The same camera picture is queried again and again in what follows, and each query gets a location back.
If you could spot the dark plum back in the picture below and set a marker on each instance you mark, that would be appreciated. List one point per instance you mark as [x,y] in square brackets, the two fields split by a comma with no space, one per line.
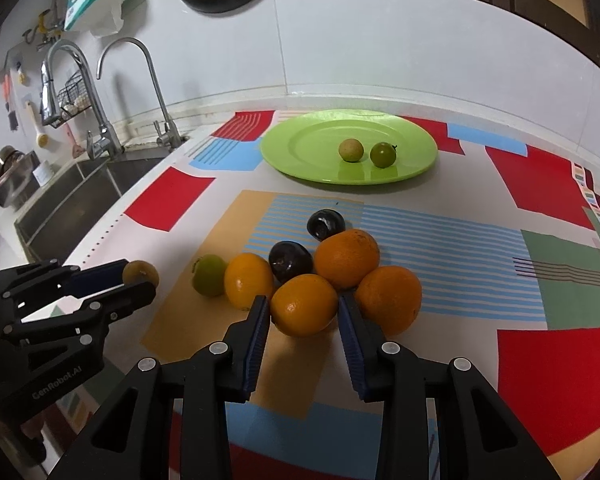
[325,223]

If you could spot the wire sponge basket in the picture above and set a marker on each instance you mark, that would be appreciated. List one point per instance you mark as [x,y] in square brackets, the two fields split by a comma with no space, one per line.
[72,100]

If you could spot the green tomato on plate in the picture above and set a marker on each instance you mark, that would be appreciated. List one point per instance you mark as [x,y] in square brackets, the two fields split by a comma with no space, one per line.
[383,155]

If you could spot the green lime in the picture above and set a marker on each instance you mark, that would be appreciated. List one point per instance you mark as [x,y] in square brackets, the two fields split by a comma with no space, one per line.
[208,275]

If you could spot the large orange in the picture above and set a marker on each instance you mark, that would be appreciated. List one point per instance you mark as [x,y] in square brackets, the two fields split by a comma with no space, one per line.
[390,296]
[346,258]

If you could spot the small orange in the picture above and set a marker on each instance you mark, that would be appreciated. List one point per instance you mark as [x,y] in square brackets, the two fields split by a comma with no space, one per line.
[304,306]

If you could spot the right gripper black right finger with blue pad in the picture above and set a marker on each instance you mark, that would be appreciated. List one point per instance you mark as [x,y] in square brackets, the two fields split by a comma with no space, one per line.
[440,420]

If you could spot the dish brush on wall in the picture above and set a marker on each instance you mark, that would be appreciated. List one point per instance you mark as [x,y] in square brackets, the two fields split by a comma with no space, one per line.
[41,138]

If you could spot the colourful patterned table mat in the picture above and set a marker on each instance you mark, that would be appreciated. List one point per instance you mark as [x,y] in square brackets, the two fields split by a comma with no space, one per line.
[460,243]

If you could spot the tan round fruit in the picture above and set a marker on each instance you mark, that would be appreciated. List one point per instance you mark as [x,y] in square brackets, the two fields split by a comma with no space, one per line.
[140,271]

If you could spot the large back orange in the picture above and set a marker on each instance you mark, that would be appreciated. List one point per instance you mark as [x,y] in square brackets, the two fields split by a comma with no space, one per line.
[346,258]

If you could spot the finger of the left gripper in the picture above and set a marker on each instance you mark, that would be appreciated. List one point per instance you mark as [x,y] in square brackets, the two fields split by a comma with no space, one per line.
[93,281]
[117,303]

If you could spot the dark plum front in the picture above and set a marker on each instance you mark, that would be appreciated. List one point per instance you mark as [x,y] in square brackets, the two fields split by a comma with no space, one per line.
[288,259]

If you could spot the tan fruit on plate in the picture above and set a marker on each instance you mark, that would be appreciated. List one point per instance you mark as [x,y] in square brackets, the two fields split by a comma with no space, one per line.
[351,150]

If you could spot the dark plum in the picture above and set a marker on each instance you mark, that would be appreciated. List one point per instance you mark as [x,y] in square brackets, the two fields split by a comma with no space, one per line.
[288,259]
[325,223]

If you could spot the tall chrome faucet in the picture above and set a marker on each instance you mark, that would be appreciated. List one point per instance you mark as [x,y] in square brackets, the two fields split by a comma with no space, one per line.
[105,141]

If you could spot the steel sink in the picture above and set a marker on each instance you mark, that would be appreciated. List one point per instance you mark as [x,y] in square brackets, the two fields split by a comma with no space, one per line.
[56,219]

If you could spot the green plate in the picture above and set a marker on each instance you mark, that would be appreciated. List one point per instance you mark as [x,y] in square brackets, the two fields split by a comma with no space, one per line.
[305,147]

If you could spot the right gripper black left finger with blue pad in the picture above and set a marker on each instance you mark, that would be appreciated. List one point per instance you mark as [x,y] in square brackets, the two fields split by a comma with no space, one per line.
[129,435]

